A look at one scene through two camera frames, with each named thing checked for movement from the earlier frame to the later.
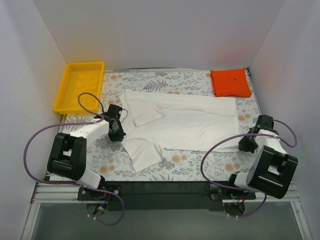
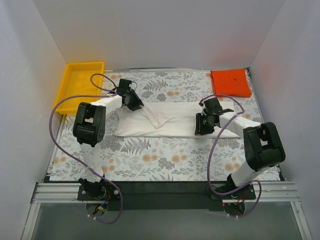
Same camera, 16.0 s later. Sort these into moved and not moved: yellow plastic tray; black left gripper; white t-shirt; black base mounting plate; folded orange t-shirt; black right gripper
Moved: black right gripper; black left gripper; white t-shirt
Not moved: yellow plastic tray; black base mounting plate; folded orange t-shirt
